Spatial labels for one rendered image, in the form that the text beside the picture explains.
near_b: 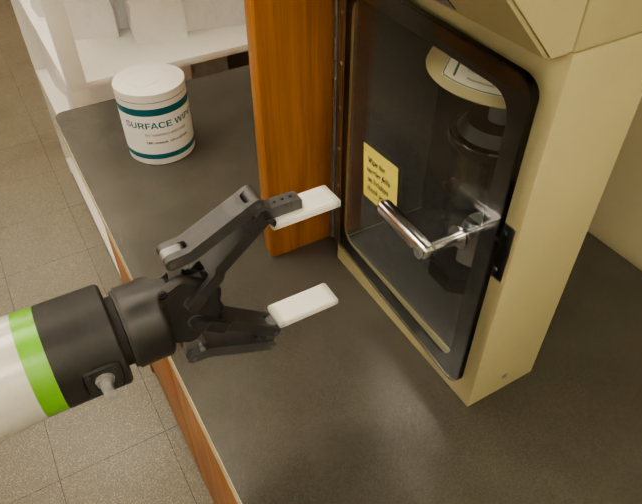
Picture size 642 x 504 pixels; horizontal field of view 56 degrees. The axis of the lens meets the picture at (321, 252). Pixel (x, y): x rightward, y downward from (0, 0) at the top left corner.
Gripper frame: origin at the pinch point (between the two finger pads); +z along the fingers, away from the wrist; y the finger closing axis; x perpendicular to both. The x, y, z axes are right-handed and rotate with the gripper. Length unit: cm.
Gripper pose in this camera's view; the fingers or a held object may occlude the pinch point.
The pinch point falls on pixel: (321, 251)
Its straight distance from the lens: 59.9
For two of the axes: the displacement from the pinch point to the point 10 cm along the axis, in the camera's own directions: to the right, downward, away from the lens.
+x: -5.0, -5.8, 6.4
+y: 0.0, -7.4, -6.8
